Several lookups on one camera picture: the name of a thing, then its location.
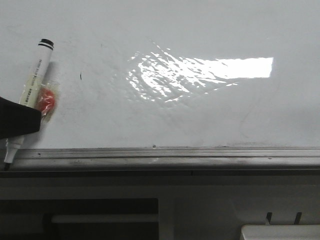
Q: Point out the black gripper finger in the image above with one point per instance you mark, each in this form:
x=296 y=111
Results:
x=17 y=120

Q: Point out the white marker with black cap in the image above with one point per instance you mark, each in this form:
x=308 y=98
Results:
x=30 y=94

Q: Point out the red magnet taped on marker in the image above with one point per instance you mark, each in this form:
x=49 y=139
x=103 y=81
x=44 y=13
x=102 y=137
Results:
x=47 y=100

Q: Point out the white horizontal bar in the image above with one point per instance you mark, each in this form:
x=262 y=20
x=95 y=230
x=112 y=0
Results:
x=105 y=218

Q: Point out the grey whiteboard stand frame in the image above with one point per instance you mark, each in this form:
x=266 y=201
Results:
x=191 y=205

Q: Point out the white whiteboard with aluminium frame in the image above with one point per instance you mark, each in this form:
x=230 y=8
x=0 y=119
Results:
x=169 y=83

